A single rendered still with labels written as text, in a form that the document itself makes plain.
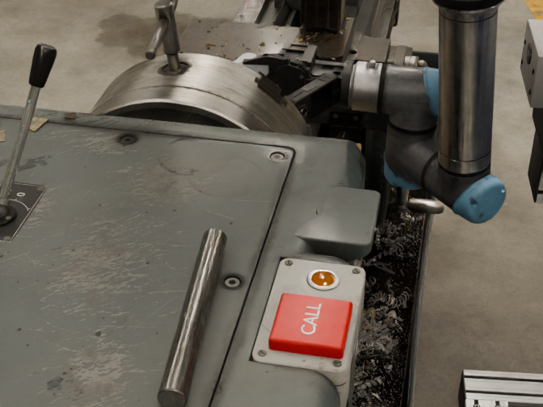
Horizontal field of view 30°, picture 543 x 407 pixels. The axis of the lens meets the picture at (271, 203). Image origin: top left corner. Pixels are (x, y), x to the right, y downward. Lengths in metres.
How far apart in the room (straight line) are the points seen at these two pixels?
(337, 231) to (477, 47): 0.47
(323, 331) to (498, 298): 2.07
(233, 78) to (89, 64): 2.79
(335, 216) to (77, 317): 0.26
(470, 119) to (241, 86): 0.34
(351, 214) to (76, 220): 0.26
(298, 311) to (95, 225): 0.23
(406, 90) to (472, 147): 0.15
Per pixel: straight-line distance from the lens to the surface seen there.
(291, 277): 0.88
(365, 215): 0.96
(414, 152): 1.54
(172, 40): 1.23
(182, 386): 0.76
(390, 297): 1.98
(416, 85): 1.51
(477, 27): 1.33
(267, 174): 1.01
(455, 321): 2.77
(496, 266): 2.98
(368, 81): 1.51
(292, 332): 0.81
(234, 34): 1.95
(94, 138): 1.09
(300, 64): 1.52
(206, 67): 1.26
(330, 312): 0.83
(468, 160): 1.44
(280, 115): 1.25
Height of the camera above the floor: 1.81
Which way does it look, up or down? 35 degrees down
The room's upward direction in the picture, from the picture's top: straight up
